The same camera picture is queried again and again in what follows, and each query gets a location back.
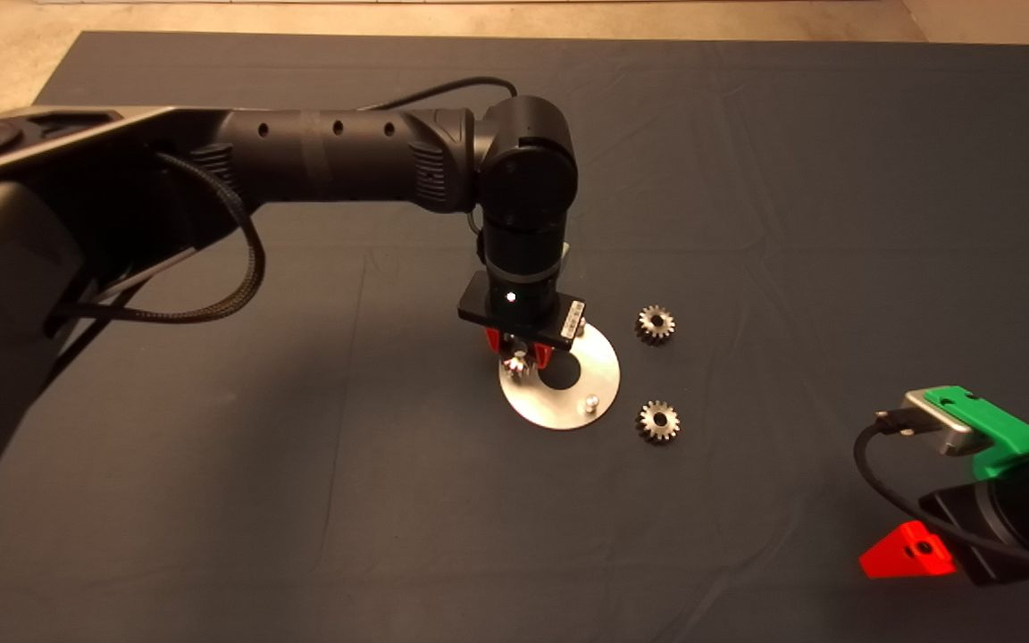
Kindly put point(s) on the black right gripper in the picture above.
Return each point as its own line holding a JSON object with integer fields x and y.
{"x": 992, "y": 518}

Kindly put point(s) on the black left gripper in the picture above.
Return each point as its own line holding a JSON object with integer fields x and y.
{"x": 519, "y": 308}

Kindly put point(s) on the small steel planetary gear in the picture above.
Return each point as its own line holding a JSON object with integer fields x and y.
{"x": 517, "y": 364}
{"x": 648, "y": 333}
{"x": 648, "y": 430}

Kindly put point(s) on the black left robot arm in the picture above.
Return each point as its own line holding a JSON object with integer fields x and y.
{"x": 327, "y": 156}

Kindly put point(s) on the round metal carrier plate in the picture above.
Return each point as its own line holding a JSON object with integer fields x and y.
{"x": 568, "y": 406}

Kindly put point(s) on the dark grey table cloth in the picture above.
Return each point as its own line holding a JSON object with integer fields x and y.
{"x": 747, "y": 179}

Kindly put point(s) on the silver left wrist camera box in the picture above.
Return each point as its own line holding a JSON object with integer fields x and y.
{"x": 565, "y": 254}

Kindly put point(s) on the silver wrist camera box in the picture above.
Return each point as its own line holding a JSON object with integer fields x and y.
{"x": 565, "y": 254}
{"x": 948, "y": 427}

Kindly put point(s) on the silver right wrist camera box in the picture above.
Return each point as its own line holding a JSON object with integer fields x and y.
{"x": 948, "y": 427}

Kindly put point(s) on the green right camera mount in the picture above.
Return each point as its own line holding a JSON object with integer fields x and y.
{"x": 1010, "y": 442}

